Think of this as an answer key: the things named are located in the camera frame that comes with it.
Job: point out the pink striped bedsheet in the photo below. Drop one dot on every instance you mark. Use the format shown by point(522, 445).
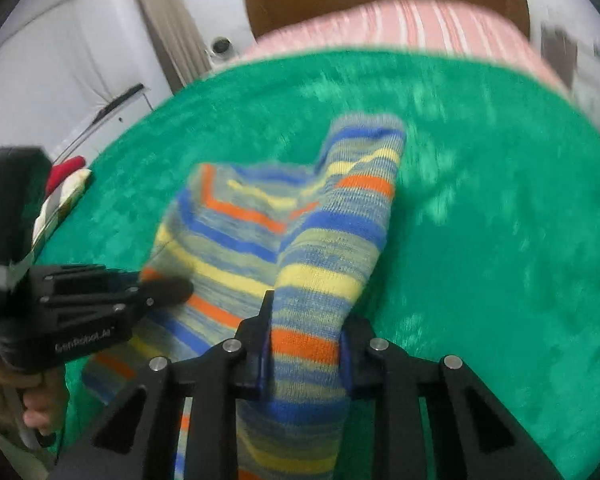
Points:
point(405, 25)

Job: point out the black slim object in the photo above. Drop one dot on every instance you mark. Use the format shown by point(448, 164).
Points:
point(120, 102)

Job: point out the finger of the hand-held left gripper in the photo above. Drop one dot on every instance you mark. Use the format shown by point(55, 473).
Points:
point(172, 290)

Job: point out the green plush blanket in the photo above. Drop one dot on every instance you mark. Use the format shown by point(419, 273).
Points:
point(480, 210)

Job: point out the person's left hand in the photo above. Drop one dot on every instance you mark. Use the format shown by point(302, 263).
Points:
point(40, 400)

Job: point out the striped pillow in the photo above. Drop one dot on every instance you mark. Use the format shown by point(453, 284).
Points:
point(67, 195)

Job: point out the striped knit pants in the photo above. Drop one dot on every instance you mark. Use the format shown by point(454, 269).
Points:
point(300, 240)

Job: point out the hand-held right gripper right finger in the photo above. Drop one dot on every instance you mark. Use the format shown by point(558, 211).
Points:
point(346, 365)

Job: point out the red cloth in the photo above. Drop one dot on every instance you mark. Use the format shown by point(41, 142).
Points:
point(62, 172)

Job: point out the beige curtain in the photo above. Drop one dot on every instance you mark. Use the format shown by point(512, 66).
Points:
point(175, 20)

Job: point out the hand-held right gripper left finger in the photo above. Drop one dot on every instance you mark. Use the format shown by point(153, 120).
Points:
point(264, 355)

